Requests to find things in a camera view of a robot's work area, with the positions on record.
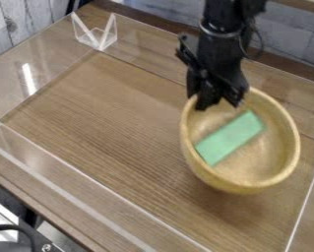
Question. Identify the black metal bracket with screw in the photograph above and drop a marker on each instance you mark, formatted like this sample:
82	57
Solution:
44	245

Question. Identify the green rectangular block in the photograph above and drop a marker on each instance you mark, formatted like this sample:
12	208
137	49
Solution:
232	136

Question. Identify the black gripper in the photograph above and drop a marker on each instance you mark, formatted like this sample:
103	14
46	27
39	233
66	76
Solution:
213	55

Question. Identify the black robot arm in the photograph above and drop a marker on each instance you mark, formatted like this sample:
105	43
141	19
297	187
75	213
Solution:
226	13

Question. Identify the wooden oval bowl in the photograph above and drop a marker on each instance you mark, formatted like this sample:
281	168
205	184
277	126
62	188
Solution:
241	149

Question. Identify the clear acrylic corner bracket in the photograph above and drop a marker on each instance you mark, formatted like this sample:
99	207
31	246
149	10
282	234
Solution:
97	38

